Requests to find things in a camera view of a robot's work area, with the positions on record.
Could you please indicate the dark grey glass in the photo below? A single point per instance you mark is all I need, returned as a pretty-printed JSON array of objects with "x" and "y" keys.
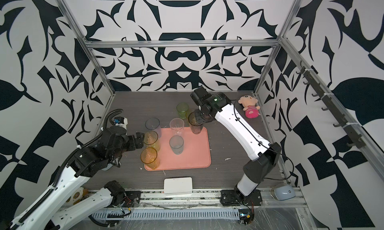
[{"x": 196, "y": 128}]

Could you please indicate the white cable duct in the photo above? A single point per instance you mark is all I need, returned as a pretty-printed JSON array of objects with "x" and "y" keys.
[{"x": 175, "y": 214}]

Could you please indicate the white box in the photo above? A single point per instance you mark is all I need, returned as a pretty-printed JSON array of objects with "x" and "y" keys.
[{"x": 178, "y": 186}]

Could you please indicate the teal glass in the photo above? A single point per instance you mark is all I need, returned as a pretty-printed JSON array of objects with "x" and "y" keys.
[{"x": 177, "y": 144}]

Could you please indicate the clear tall glass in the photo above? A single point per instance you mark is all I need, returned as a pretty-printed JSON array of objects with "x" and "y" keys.
[{"x": 177, "y": 126}]

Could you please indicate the amber tall glass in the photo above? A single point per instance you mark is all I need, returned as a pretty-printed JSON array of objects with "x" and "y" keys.
[{"x": 150, "y": 158}]

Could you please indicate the wall hook rail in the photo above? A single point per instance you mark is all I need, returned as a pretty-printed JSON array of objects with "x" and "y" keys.
[{"x": 330, "y": 101}]

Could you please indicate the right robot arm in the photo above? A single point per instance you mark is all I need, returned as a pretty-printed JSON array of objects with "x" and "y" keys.
[{"x": 262, "y": 154}]

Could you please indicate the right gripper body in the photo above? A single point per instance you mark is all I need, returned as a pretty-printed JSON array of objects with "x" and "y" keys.
[{"x": 201, "y": 115}]

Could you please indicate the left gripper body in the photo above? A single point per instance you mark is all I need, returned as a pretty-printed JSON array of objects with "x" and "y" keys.
[{"x": 127, "y": 142}]

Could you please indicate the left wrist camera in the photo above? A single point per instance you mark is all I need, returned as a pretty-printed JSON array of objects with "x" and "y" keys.
[{"x": 120, "y": 122}]

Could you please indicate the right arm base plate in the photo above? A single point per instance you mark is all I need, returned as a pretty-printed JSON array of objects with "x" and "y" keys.
[{"x": 234, "y": 197}]

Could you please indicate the brown white plush toy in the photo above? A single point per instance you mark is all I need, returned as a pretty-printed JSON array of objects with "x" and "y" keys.
[{"x": 76, "y": 197}]

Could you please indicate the pink plush doll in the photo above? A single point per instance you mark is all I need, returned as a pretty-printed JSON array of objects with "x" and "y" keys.
[{"x": 250, "y": 107}]

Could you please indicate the blue-purple glass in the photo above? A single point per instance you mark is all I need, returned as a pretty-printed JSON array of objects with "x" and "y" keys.
[{"x": 153, "y": 124}]

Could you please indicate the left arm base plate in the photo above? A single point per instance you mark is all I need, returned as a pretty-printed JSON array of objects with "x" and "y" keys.
[{"x": 131, "y": 199}]

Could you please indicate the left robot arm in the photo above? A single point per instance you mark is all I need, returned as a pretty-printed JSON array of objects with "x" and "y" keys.
[{"x": 81, "y": 165}]

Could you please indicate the yellow-green glass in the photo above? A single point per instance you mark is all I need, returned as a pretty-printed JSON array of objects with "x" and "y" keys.
[{"x": 151, "y": 140}]

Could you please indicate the green small glass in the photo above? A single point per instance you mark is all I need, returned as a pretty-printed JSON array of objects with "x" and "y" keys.
[{"x": 182, "y": 109}]

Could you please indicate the grey white dish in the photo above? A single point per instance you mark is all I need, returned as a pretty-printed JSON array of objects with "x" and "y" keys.
[{"x": 282, "y": 192}]

